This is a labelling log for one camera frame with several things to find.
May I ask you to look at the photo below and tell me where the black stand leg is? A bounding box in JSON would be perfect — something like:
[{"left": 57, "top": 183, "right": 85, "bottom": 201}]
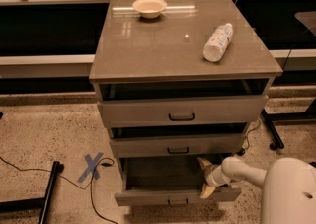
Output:
[
  {"left": 261, "top": 110, "right": 284, "bottom": 151},
  {"left": 0, "top": 161, "right": 64, "bottom": 224}
]

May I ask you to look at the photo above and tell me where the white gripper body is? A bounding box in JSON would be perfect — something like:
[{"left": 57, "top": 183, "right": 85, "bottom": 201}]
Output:
[{"left": 206, "top": 165, "right": 231, "bottom": 187}]

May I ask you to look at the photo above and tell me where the grey drawer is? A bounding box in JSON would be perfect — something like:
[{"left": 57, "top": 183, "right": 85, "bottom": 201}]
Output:
[
  {"left": 97, "top": 95, "right": 268, "bottom": 128},
  {"left": 115, "top": 155, "right": 241, "bottom": 207},
  {"left": 110, "top": 133, "right": 245, "bottom": 158}
]

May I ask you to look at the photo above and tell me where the black stand leg right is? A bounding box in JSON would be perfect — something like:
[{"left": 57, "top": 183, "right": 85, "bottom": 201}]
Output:
[{"left": 261, "top": 110, "right": 284, "bottom": 151}]

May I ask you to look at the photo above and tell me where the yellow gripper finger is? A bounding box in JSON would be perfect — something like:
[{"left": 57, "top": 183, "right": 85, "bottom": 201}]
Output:
[
  {"left": 197, "top": 157, "right": 212, "bottom": 170},
  {"left": 200, "top": 184, "right": 216, "bottom": 199}
]

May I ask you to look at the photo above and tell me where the grey bottom drawer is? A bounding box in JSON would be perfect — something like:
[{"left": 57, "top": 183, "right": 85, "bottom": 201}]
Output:
[{"left": 115, "top": 155, "right": 241, "bottom": 207}]

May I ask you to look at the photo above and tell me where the blue tape cross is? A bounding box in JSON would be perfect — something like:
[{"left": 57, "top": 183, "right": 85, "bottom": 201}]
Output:
[{"left": 77, "top": 152, "right": 103, "bottom": 183}]

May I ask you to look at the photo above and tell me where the grey drawer cabinet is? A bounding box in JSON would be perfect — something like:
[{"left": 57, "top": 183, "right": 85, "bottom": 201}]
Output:
[{"left": 88, "top": 0, "right": 284, "bottom": 170}]

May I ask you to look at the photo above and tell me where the black floor cable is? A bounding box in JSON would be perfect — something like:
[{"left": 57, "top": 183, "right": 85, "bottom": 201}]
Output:
[{"left": 0, "top": 155, "right": 119, "bottom": 224}]

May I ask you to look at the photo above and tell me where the grey top drawer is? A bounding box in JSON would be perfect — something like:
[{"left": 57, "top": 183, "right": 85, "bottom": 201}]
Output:
[{"left": 97, "top": 95, "right": 268, "bottom": 128}]

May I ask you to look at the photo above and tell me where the thin cable behind cabinet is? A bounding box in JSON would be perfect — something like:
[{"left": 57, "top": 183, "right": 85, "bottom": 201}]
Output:
[{"left": 244, "top": 118, "right": 262, "bottom": 152}]

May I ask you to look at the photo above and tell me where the white plastic bottle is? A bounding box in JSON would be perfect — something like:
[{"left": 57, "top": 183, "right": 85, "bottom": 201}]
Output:
[{"left": 203, "top": 23, "right": 234, "bottom": 62}]

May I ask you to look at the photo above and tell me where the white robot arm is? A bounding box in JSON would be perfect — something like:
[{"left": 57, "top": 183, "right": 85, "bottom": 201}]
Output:
[{"left": 197, "top": 157, "right": 316, "bottom": 224}]

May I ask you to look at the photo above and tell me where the white paper bowl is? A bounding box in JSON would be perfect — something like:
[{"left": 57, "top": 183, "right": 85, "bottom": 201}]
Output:
[{"left": 132, "top": 0, "right": 167, "bottom": 19}]

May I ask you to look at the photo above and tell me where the black stand leg left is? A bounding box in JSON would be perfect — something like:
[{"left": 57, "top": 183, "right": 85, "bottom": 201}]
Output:
[{"left": 0, "top": 161, "right": 64, "bottom": 224}]

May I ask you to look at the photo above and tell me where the black caster wheel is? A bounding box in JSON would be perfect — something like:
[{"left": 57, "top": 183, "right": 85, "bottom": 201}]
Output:
[{"left": 309, "top": 162, "right": 316, "bottom": 168}]

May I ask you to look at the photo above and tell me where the grey middle drawer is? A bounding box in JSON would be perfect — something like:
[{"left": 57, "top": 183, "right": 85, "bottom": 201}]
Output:
[{"left": 110, "top": 133, "right": 245, "bottom": 158}]

